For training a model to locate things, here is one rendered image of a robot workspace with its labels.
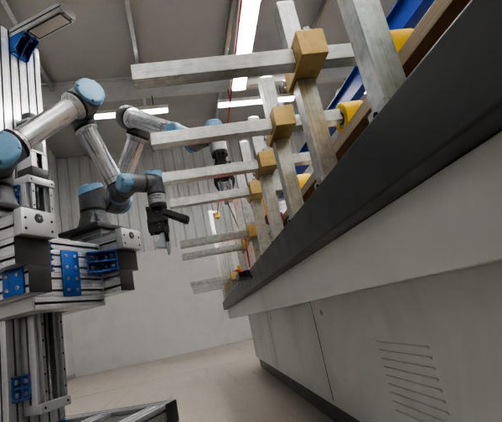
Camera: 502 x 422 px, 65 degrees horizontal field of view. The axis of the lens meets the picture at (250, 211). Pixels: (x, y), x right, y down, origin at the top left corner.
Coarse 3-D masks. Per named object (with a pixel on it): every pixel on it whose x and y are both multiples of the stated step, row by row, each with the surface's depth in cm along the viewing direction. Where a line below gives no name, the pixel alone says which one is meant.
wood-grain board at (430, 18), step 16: (448, 0) 55; (464, 0) 55; (432, 16) 58; (448, 16) 57; (416, 32) 63; (432, 32) 60; (416, 48) 63; (416, 64) 68; (368, 112) 83; (352, 128) 90; (336, 144) 101; (352, 144) 99; (304, 192) 134
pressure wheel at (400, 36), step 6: (390, 30) 73; (396, 30) 73; (402, 30) 73; (408, 30) 73; (396, 36) 72; (402, 36) 72; (408, 36) 72; (396, 42) 71; (402, 42) 71; (396, 48) 71
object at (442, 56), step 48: (480, 0) 27; (432, 48) 33; (480, 48) 28; (432, 96) 34; (480, 96) 28; (384, 144) 43; (432, 144) 35; (480, 144) 35; (336, 192) 58; (384, 192) 45; (288, 240) 91; (240, 288) 215
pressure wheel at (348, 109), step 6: (342, 102) 97; (348, 102) 97; (354, 102) 97; (360, 102) 97; (336, 108) 100; (342, 108) 97; (348, 108) 95; (354, 108) 96; (342, 114) 98; (348, 114) 95; (354, 114) 95; (348, 120) 95; (336, 126) 102; (342, 126) 99
